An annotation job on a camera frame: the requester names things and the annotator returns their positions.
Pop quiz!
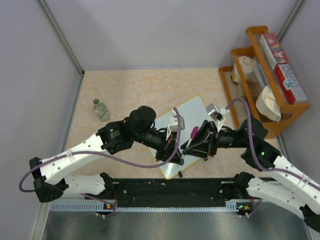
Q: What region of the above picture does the small yellow white box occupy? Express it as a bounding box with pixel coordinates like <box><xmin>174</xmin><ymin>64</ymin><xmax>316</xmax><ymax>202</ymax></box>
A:
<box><xmin>231</xmin><ymin>64</ymin><xmax>241</xmax><ymax>84</ymax></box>

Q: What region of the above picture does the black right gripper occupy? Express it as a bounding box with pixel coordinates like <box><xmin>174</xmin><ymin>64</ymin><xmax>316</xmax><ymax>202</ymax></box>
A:
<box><xmin>180</xmin><ymin>120</ymin><xmax>250</xmax><ymax>158</ymax></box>

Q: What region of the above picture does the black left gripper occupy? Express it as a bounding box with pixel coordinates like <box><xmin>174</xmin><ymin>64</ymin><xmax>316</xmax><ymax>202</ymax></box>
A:
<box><xmin>133</xmin><ymin>126</ymin><xmax>184</xmax><ymax>165</ymax></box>

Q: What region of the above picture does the red white box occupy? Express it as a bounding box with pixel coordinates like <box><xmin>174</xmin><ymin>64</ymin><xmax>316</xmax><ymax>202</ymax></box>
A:
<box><xmin>274</xmin><ymin>64</ymin><xmax>308</xmax><ymax>105</ymax></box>

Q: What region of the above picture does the clear plastic bottle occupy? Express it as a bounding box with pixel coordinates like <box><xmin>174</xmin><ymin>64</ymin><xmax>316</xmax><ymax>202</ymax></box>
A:
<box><xmin>93</xmin><ymin>98</ymin><xmax>110</xmax><ymax>121</ymax></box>

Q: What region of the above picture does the purple-capped whiteboard marker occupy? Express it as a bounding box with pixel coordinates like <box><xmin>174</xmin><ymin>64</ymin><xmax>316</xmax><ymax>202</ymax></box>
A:
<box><xmin>181</xmin><ymin>126</ymin><xmax>199</xmax><ymax>159</ymax></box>

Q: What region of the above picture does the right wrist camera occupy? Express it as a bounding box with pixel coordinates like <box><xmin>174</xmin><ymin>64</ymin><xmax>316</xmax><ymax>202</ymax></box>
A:
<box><xmin>205</xmin><ymin>103</ymin><xmax>230</xmax><ymax>132</ymax></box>

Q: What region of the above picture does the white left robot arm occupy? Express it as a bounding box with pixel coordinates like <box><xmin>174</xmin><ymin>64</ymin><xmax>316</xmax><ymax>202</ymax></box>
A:
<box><xmin>29</xmin><ymin>106</ymin><xmax>184</xmax><ymax>203</ymax></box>

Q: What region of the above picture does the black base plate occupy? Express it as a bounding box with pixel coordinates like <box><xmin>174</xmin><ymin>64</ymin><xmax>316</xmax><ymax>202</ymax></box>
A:
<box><xmin>84</xmin><ymin>177</ymin><xmax>253</xmax><ymax>208</ymax></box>

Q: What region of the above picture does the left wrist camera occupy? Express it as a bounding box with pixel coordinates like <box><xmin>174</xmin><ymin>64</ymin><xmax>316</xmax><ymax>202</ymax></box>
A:
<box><xmin>166</xmin><ymin>116</ymin><xmax>185</xmax><ymax>138</ymax></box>

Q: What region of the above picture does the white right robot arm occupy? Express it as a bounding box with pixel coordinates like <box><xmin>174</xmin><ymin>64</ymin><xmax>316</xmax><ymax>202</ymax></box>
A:
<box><xmin>181</xmin><ymin>116</ymin><xmax>320</xmax><ymax>232</ymax></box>

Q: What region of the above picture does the orange wooden rack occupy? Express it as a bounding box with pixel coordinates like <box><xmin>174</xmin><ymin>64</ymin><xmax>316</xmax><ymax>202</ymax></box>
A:
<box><xmin>219</xmin><ymin>25</ymin><xmax>309</xmax><ymax>139</ymax></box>

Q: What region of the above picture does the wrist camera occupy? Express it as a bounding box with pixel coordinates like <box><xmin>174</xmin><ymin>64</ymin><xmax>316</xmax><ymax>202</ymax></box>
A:
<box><xmin>205</xmin><ymin>103</ymin><xmax>230</xmax><ymax>132</ymax></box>
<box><xmin>166</xmin><ymin>116</ymin><xmax>185</xmax><ymax>138</ymax></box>

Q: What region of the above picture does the yellow-framed whiteboard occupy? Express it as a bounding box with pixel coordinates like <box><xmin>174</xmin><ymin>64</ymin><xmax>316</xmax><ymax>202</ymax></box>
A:
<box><xmin>148</xmin><ymin>94</ymin><xmax>217</xmax><ymax>180</ymax></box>

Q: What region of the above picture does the crumpled beige cloth front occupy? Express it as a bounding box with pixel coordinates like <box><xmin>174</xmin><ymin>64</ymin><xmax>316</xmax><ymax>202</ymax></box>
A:
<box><xmin>255</xmin><ymin>85</ymin><xmax>281</xmax><ymax>122</ymax></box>

